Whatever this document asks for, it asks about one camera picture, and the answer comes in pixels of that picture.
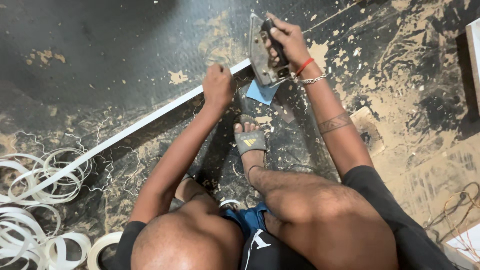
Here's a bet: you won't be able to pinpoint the tangle of thin cables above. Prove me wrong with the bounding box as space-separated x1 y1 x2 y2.
423 181 480 263

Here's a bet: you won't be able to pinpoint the curly white trim shavings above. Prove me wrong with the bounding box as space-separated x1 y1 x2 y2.
7 115 145 197

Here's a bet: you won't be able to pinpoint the person's right hand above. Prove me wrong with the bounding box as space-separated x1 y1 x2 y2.
263 12 314 74

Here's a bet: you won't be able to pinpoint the old metal clothes iron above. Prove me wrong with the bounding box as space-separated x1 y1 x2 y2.
248 13 298 88

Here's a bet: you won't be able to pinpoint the roll of white edge tape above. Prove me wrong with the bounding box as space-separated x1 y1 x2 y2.
86 231 125 270

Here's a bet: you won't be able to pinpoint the black shirt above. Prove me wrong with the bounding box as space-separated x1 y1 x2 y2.
114 164 460 270

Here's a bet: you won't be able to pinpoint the black ankle thread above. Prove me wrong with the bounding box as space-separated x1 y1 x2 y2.
247 164 265 185

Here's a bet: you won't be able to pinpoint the blue paper piece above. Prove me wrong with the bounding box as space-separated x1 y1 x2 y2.
245 79 280 106

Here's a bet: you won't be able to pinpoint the heap of white band coils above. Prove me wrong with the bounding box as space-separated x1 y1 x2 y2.
0 148 94 270

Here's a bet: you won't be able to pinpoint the blue shorts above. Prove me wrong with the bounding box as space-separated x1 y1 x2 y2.
220 202 276 242

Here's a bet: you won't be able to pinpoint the white sheet under cables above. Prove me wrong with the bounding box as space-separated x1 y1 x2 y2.
443 220 480 270

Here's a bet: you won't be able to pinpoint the white-faced board panel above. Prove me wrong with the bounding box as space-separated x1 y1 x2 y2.
465 17 480 115

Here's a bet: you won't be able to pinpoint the grey flat metal piece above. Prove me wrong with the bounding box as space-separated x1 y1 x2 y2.
271 98 297 125

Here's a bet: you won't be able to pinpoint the silver chain bracelet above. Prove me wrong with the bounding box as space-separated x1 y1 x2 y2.
295 73 329 85

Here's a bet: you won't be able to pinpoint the dusty plywood offcut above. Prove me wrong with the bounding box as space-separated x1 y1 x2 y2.
349 106 386 157

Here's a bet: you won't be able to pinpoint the board with white edge band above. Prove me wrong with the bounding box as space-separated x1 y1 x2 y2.
0 58 252 205

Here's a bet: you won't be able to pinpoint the red thread bracelet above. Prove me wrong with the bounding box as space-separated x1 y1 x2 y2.
294 57 315 77

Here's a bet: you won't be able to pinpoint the person's left hand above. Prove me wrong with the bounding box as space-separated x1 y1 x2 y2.
202 63 237 110

